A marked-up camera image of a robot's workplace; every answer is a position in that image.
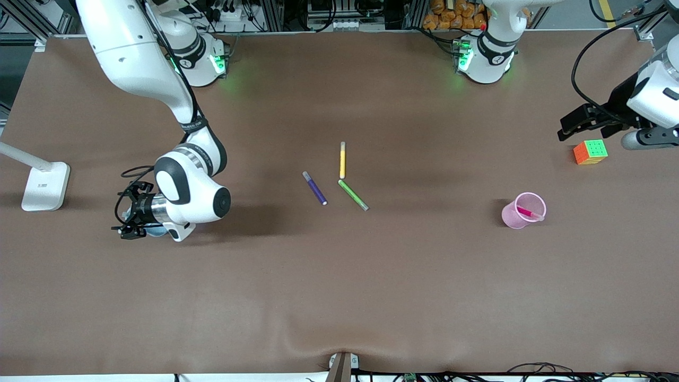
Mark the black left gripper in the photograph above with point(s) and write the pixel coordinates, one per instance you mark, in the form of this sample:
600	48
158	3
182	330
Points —
618	102

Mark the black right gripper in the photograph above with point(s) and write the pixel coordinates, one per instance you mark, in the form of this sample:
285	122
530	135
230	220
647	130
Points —
139	208

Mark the pink marker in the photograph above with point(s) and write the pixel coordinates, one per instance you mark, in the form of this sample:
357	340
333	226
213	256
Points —
526	213

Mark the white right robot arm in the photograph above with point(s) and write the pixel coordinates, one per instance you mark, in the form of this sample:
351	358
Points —
132	53

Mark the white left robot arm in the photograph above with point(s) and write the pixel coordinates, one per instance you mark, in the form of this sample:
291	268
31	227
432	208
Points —
490	53

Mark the multicolour puzzle cube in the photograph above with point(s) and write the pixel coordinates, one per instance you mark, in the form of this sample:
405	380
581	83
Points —
590	152

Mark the blue mesh cup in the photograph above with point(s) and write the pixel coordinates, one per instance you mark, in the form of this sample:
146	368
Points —
155	232

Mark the white lamp base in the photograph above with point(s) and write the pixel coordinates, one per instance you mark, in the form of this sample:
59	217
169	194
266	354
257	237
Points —
45	185

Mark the pink mesh cup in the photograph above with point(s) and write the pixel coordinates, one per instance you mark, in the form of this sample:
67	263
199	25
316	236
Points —
514	217

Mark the orange bags pile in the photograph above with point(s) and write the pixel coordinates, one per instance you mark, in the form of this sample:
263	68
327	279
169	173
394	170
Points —
445	16

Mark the purple marker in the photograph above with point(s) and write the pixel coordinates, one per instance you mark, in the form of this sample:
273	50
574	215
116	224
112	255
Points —
315	188

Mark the yellow marker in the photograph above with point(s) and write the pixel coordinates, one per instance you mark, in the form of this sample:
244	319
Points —
342	159

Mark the white power strip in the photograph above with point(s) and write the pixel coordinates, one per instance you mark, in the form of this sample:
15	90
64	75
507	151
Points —
231	14

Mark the green marker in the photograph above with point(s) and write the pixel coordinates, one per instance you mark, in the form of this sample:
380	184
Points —
353	194

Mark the aluminium frame post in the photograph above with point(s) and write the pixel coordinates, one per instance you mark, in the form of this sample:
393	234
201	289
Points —
650	26
29	21

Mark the metal table clamp bracket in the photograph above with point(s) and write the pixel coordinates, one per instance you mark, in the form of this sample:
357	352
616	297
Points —
342	366

